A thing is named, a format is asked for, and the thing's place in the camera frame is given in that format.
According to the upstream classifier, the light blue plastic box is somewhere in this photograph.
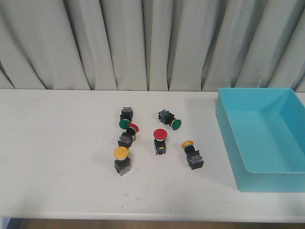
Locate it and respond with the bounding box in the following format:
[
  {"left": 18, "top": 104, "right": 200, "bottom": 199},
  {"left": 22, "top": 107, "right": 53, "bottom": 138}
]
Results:
[{"left": 216, "top": 88, "right": 305, "bottom": 192}]

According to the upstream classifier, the red button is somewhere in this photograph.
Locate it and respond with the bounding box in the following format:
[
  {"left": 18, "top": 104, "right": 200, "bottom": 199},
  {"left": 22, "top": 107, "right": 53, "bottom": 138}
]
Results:
[
  {"left": 118, "top": 123, "right": 139, "bottom": 148},
  {"left": 153, "top": 129, "right": 168, "bottom": 156}
]

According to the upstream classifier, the green button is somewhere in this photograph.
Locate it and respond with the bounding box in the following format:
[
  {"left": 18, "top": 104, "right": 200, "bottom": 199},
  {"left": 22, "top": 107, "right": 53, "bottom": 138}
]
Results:
[
  {"left": 119, "top": 107, "right": 133, "bottom": 129},
  {"left": 158, "top": 109, "right": 182, "bottom": 130}
]

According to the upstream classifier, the yellow button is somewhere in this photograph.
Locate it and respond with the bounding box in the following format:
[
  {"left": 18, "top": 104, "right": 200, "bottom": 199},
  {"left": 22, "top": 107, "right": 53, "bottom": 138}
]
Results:
[
  {"left": 181, "top": 140, "right": 204, "bottom": 170},
  {"left": 113, "top": 146, "right": 132, "bottom": 176}
]

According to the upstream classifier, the green button rear right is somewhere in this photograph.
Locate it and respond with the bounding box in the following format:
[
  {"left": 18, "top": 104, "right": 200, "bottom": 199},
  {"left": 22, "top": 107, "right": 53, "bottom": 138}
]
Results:
[{"left": 158, "top": 109, "right": 182, "bottom": 130}]

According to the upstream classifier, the green button rear left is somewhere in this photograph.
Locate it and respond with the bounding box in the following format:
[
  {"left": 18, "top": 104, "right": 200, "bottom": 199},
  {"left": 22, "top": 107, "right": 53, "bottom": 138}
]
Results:
[{"left": 119, "top": 107, "right": 133, "bottom": 129}]

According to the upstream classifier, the grey pleated curtain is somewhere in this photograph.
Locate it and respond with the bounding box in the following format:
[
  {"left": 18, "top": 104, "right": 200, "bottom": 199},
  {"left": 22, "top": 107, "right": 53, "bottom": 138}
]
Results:
[{"left": 0, "top": 0, "right": 305, "bottom": 92}]

